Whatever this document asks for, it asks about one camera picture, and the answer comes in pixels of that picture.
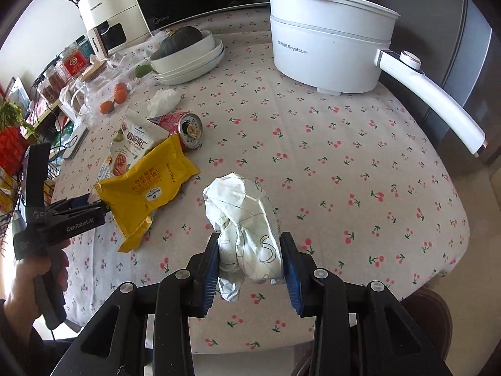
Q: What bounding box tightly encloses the white deep plate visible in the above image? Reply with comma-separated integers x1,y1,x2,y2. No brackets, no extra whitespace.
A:
154,47,225,86
152,39,225,83

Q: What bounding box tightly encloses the black wire rack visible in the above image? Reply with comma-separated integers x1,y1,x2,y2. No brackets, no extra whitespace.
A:
0,102,51,224

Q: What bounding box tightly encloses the red crushed can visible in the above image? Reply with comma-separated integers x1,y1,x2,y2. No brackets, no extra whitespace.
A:
157,112,205,151

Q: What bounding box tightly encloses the white paper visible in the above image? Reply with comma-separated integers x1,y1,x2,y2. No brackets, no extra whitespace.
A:
203,172,284,302

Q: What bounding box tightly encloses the white flat electronic device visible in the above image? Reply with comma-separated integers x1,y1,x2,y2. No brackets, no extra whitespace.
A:
62,124,89,160

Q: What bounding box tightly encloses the person's left hand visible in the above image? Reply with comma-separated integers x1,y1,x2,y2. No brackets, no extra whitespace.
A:
4,239,71,320

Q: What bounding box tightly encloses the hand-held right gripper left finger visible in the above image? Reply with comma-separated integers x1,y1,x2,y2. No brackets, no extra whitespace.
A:
57,233,222,376

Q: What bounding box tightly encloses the dark lid food jar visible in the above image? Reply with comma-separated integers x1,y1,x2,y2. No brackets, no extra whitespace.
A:
37,66,65,104

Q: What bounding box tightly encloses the white bowl with green handle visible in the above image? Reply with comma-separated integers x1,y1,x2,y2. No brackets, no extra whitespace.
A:
135,29,216,78

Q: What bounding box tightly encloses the dark green pumpkin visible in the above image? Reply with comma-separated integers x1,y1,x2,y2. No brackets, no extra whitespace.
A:
158,26,204,56

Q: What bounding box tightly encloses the cherry print tablecloth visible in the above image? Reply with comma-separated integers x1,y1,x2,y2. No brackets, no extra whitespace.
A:
51,2,470,355

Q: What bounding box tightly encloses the bunch of red packets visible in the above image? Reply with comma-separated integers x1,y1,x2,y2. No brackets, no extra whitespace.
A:
0,125,30,177

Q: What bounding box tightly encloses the picture frame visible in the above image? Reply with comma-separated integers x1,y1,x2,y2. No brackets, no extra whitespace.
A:
8,76,32,114

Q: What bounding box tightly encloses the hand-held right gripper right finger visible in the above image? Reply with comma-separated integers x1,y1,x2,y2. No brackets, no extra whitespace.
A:
279,232,455,376

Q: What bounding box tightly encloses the green leafy plant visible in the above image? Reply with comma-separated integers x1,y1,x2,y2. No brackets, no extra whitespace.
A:
0,102,36,138

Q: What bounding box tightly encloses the grey refrigerator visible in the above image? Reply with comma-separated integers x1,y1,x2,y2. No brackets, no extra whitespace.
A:
352,0,494,165

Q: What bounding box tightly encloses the red label glass jar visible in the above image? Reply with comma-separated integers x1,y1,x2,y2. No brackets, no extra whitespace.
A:
59,45,90,79

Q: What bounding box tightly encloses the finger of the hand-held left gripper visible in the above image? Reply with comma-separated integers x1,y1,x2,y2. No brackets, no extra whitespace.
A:
49,198,100,211
80,201,113,218

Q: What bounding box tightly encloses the white electric cooking pot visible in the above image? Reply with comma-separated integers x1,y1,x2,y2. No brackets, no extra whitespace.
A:
266,0,488,157

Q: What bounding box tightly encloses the cream air fryer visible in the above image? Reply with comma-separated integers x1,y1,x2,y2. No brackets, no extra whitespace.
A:
78,0,151,57

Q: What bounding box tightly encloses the white nut snack packet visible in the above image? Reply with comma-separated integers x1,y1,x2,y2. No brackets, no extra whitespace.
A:
94,110,171,185

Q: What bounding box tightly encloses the yellow snack packet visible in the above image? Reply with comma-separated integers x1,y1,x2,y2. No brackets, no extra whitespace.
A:
94,135,200,253

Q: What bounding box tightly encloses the person's left forearm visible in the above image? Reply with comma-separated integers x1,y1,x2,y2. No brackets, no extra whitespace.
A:
0,305,79,376

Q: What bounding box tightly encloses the crumpled white tissue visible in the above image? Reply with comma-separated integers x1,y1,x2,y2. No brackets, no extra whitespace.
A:
147,89,183,119

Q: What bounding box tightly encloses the glass jar with wooden lid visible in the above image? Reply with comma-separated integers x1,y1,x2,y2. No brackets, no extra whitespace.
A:
59,58,136,126

